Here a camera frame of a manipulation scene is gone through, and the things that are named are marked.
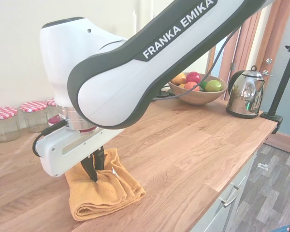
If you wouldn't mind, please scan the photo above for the yellow orange fruit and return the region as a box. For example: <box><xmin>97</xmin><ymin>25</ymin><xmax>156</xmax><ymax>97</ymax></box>
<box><xmin>171</xmin><ymin>73</ymin><xmax>187</xmax><ymax>85</ymax></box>

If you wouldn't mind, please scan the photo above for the white counter cabinet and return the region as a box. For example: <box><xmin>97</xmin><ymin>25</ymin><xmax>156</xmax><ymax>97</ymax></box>
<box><xmin>200</xmin><ymin>145</ymin><xmax>264</xmax><ymax>232</ymax></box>

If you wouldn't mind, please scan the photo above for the green apple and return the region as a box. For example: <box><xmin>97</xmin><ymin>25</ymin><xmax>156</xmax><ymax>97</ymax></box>
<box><xmin>204</xmin><ymin>79</ymin><xmax>223</xmax><ymax>92</ymax></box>

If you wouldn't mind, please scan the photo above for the brown wooden door frame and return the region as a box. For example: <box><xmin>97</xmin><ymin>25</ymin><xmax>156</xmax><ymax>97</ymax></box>
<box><xmin>218</xmin><ymin>0</ymin><xmax>290</xmax><ymax>102</ymax></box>

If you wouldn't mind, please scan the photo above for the black clamp camera stand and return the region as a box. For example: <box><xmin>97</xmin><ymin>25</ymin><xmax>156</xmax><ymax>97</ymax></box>
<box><xmin>260</xmin><ymin>36</ymin><xmax>290</xmax><ymax>135</ymax></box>

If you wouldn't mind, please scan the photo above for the yellow terry cloth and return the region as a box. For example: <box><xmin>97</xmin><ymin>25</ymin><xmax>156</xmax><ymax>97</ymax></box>
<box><xmin>64</xmin><ymin>147</ymin><xmax>146</xmax><ymax>222</ymax></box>

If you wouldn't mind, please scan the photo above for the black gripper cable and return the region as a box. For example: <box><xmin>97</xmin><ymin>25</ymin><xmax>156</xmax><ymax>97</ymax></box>
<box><xmin>32</xmin><ymin>120</ymin><xmax>68</xmax><ymax>158</ymax></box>

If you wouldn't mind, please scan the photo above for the glass jar red checkered lid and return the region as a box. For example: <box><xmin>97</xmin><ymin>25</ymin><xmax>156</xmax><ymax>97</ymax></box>
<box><xmin>20</xmin><ymin>101</ymin><xmax>48</xmax><ymax>133</ymax></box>
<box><xmin>46</xmin><ymin>98</ymin><xmax>58</xmax><ymax>119</ymax></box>
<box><xmin>0</xmin><ymin>107</ymin><xmax>19</xmax><ymax>142</ymax></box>

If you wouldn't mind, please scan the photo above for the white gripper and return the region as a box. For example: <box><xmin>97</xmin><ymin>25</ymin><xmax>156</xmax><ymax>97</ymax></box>
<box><xmin>35</xmin><ymin>127</ymin><xmax>125</xmax><ymax>182</ymax></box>

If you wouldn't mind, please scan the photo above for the wooden fruit bowl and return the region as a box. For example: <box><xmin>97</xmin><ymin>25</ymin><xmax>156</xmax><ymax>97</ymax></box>
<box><xmin>168</xmin><ymin>72</ymin><xmax>229</xmax><ymax>106</ymax></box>

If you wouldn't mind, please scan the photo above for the shiny steel kettle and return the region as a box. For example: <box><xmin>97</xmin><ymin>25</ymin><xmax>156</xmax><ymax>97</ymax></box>
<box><xmin>226</xmin><ymin>65</ymin><xmax>266</xmax><ymax>119</ymax></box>

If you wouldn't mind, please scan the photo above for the dark wrist camera cable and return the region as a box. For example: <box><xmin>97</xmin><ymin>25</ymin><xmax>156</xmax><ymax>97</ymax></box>
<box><xmin>151</xmin><ymin>30</ymin><xmax>235</xmax><ymax>101</ymax></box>

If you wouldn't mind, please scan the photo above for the red apple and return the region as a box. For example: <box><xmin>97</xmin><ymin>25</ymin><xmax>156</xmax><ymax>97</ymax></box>
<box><xmin>185</xmin><ymin>71</ymin><xmax>202</xmax><ymax>84</ymax></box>

